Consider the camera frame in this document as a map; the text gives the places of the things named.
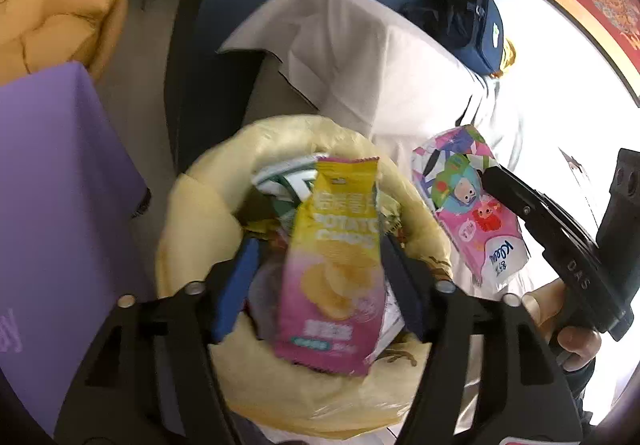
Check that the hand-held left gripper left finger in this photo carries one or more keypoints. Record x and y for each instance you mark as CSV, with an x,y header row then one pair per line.
x,y
235,290

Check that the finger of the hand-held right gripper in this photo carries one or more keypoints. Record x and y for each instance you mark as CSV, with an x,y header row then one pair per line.
x,y
530,210

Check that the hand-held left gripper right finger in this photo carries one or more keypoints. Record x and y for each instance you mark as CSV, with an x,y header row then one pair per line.
x,y
407,295

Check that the pink cartoon snack packet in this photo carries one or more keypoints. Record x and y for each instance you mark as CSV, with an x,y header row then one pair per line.
x,y
465,220

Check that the yellow and pink chips bag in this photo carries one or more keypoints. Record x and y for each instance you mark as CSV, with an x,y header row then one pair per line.
x,y
330,275

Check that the green and white wrapper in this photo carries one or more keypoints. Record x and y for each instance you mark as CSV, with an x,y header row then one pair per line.
x,y
280,180

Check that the yellow bin liner bag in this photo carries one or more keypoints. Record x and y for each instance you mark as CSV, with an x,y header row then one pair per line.
x,y
280,402

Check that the person's right hand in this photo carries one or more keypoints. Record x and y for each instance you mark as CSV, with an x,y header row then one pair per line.
x,y
542,305

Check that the yellow plush toy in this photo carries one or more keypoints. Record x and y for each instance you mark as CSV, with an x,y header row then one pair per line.
x,y
505,57

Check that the navy backpack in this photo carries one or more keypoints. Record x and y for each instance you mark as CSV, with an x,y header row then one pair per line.
x,y
465,25

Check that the purple tablecloth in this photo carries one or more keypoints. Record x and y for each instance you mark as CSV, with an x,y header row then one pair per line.
x,y
60,200

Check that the yellow leather armchair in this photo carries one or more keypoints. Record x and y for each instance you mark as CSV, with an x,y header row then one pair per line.
x,y
50,15

